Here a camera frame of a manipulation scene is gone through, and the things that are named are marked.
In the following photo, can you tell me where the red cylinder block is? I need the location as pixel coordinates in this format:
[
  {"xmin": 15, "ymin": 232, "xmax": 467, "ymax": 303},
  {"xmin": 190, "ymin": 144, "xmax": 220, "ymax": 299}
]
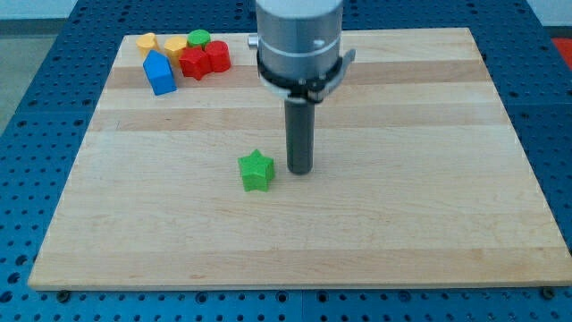
[{"xmin": 205, "ymin": 40, "xmax": 231, "ymax": 72}]

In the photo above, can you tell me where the green cylinder block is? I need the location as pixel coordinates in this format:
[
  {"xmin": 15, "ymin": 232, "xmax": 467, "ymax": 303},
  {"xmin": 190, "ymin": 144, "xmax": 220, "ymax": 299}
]
[{"xmin": 187, "ymin": 29, "xmax": 211, "ymax": 48}]

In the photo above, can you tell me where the blue house-shaped block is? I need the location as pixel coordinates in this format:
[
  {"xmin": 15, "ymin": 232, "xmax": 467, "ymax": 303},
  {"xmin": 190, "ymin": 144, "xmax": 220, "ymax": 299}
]
[{"xmin": 143, "ymin": 50, "xmax": 177, "ymax": 96}]

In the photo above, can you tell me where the yellow hexagon block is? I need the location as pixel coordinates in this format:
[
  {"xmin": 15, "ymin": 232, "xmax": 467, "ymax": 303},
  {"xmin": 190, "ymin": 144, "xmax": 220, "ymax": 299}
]
[{"xmin": 164, "ymin": 36, "xmax": 187, "ymax": 68}]

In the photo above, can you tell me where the red object at edge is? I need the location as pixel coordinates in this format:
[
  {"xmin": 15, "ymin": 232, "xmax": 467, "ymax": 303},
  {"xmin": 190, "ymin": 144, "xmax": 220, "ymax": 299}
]
[{"xmin": 551, "ymin": 38, "xmax": 572, "ymax": 69}]

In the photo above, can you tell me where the wooden board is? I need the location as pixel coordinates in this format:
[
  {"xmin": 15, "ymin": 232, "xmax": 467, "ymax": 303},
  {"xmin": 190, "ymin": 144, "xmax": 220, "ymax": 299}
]
[{"xmin": 28, "ymin": 28, "xmax": 571, "ymax": 291}]

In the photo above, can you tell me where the green star block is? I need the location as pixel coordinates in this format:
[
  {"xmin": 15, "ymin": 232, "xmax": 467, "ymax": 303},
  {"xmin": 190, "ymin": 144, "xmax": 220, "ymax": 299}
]
[{"xmin": 238, "ymin": 149, "xmax": 275, "ymax": 191}]

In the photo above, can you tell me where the red star block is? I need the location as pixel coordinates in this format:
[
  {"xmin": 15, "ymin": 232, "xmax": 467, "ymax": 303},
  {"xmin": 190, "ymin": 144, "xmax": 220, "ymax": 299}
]
[{"xmin": 179, "ymin": 47, "xmax": 213, "ymax": 81}]

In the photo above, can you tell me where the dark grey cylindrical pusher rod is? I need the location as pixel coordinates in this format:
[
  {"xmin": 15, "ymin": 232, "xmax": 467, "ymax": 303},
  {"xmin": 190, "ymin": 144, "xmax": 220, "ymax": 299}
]
[{"xmin": 284, "ymin": 101, "xmax": 315, "ymax": 174}]

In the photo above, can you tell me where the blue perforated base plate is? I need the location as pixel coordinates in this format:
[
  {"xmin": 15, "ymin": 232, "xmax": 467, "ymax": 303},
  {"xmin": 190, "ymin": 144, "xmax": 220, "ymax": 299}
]
[{"xmin": 1, "ymin": 0, "xmax": 571, "ymax": 321}]

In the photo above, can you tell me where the yellow heart block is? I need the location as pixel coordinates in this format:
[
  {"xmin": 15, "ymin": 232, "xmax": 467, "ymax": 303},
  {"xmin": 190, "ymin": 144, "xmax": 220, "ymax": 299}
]
[{"xmin": 136, "ymin": 32, "xmax": 160, "ymax": 59}]

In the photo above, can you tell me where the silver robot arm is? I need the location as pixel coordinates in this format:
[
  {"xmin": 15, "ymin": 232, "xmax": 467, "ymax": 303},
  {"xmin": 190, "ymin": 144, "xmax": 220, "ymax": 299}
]
[{"xmin": 248, "ymin": 0, "xmax": 356, "ymax": 174}]

